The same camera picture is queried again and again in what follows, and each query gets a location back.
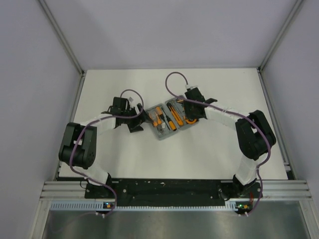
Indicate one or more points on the orange tape measure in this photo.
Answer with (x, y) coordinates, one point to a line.
(190, 121)

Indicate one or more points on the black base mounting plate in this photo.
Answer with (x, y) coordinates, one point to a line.
(172, 192)

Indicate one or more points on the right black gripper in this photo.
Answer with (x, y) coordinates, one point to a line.
(188, 115)

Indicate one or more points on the white slotted cable duct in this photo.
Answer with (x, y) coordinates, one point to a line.
(105, 206)

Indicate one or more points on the orange black screwdriver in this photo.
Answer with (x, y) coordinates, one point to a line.
(170, 122)
(160, 113)

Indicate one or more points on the orange utility knife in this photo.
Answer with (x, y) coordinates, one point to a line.
(175, 114)

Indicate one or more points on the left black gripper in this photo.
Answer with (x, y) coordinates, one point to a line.
(135, 126)

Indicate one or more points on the grey plastic tool case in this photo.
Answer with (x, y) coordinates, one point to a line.
(179, 107)

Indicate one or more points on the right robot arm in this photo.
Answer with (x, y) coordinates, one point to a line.
(254, 134)

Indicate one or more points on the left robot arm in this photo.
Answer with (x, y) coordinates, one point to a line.
(79, 143)

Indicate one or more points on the orange pliers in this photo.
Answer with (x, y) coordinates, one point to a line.
(157, 122)

